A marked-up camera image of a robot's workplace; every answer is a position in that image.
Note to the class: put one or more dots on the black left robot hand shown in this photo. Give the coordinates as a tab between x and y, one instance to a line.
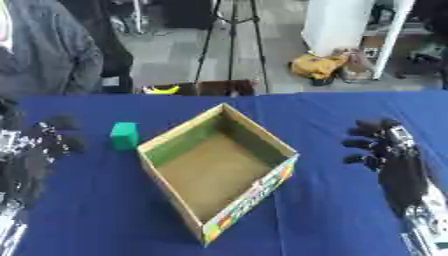
35	156

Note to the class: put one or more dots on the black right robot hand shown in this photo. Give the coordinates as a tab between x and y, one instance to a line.
396	166

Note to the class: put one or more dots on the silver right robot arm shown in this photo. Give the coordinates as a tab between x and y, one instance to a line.
429	226

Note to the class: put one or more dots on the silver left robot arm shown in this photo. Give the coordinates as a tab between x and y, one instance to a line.
9	213

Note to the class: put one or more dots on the open cardboard box green inside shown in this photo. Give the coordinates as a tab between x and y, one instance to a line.
219	173

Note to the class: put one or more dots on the brown cardboard box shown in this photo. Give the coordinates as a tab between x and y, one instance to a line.
224	87

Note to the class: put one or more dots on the green rectangular block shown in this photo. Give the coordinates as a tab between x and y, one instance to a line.
125	135

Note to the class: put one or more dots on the person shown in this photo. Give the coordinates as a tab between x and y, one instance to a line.
49	46

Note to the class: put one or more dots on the yellow bag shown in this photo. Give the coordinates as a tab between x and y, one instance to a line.
318	66

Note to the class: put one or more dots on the yellow toy banana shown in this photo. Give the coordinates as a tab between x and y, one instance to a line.
161	89

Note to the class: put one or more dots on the white cabinet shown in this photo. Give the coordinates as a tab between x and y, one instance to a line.
350	30

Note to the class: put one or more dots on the black tripod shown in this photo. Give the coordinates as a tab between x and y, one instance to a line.
232	43

